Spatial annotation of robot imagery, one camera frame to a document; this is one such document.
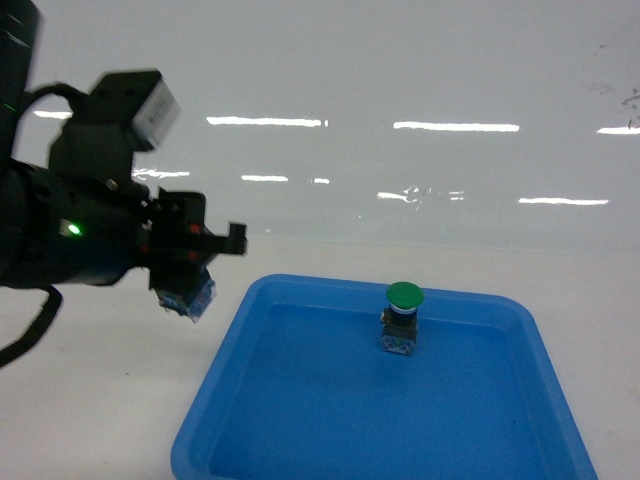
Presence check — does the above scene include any blue plastic tray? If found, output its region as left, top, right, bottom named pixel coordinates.
left=171, top=274, right=596, bottom=479

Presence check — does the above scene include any white whiteboard panel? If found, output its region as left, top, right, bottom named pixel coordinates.
left=31, top=1, right=639, bottom=254

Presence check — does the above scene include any black cable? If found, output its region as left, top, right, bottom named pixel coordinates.
left=0, top=284, right=64, bottom=369

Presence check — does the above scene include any green push button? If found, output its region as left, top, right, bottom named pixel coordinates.
left=380, top=281, right=425, bottom=356

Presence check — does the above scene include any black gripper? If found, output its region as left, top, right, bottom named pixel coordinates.
left=1, top=69, right=248, bottom=290

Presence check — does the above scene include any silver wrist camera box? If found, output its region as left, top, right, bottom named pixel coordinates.
left=131, top=72, right=180, bottom=152

